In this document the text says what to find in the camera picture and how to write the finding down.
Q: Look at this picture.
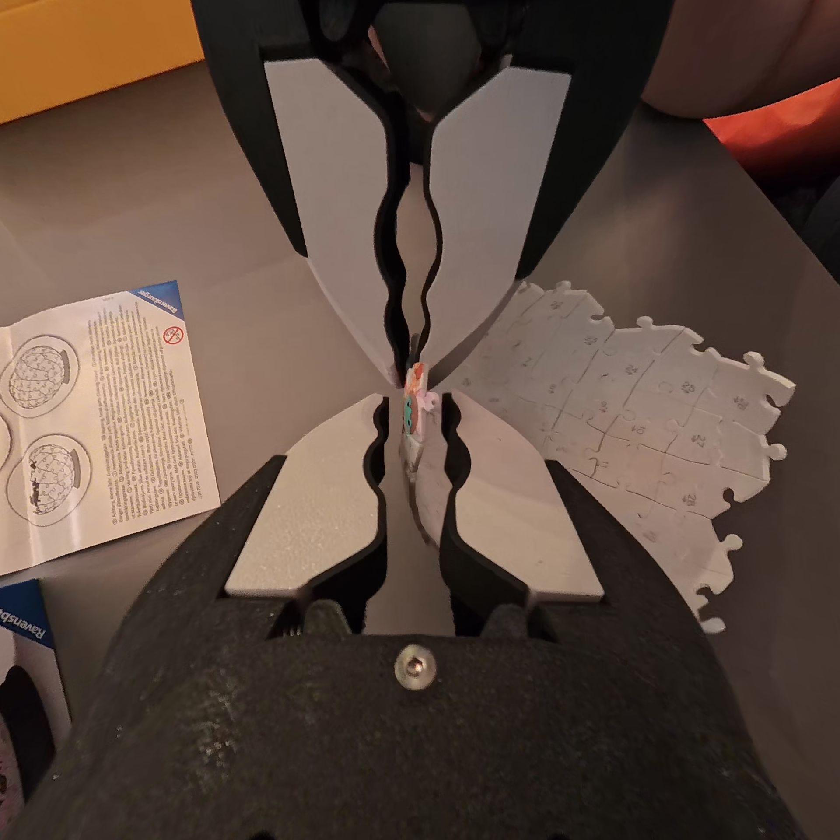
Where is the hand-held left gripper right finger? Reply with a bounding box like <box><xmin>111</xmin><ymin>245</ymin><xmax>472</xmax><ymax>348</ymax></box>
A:
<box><xmin>440</xmin><ymin>392</ymin><xmax>607</xmax><ymax>636</ymax></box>

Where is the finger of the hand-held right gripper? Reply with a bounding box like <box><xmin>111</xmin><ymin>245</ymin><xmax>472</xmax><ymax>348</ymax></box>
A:
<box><xmin>420</xmin><ymin>64</ymin><xmax>572</xmax><ymax>389</ymax></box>
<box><xmin>262</xmin><ymin>58</ymin><xmax>404</xmax><ymax>388</ymax></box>

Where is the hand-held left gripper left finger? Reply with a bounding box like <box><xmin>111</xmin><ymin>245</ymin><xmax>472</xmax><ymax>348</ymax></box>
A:
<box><xmin>223</xmin><ymin>394</ymin><xmax>389</xmax><ymax>636</ymax></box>

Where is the partly built puzzle ball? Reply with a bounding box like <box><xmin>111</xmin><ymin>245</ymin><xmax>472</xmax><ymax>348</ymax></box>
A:
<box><xmin>399</xmin><ymin>281</ymin><xmax>797</xmax><ymax>634</ymax></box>

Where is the small white puzzle piece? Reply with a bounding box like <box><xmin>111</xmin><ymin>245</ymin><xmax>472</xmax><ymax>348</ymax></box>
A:
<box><xmin>402</xmin><ymin>360</ymin><xmax>439</xmax><ymax>437</ymax></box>

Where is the person's right forearm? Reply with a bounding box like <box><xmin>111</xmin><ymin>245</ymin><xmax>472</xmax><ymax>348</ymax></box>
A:
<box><xmin>643</xmin><ymin>0</ymin><xmax>840</xmax><ymax>119</ymax></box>

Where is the colourful puzzle box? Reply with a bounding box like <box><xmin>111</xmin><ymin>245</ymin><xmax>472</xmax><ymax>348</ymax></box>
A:
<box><xmin>0</xmin><ymin>579</ymin><xmax>72</xmax><ymax>805</ymax></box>

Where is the orange object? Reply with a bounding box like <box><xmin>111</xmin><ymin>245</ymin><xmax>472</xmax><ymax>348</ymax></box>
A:
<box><xmin>703</xmin><ymin>79</ymin><xmax>840</xmax><ymax>172</ymax></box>

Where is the white instruction leaflet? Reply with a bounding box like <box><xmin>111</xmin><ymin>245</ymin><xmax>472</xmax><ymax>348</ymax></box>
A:
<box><xmin>0</xmin><ymin>281</ymin><xmax>221</xmax><ymax>577</ymax></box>

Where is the yellow plastic bin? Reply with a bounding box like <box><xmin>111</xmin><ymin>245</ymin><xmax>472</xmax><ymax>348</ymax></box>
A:
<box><xmin>0</xmin><ymin>0</ymin><xmax>204</xmax><ymax>124</ymax></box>

